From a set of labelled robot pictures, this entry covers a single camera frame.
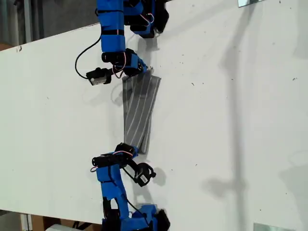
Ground grey white striped towel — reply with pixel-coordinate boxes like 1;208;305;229
121;66;162;155

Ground black camera cable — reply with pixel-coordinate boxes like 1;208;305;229
121;167;149;221
75;38;102;79

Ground pale upright post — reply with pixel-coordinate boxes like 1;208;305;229
23;0;32;46

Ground red white servo wire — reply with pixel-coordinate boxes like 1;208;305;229
139;13;155;27
112;50;128;79
90;150;133;173

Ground black camera stalk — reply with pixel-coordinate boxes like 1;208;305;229
107;68;126;77
124;158;139;173

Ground black camera box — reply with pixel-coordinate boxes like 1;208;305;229
86;67;112;87
132;163;156;188

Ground black table clamp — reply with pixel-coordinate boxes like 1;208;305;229
157;208;171;231
155;1;170;34

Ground brown cardboard box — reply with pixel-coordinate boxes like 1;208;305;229
31;215;103;231

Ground white plastic object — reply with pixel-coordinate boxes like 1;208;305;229
44;223;75;231

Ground white table leg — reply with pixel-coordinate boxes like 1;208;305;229
20;213;34;231

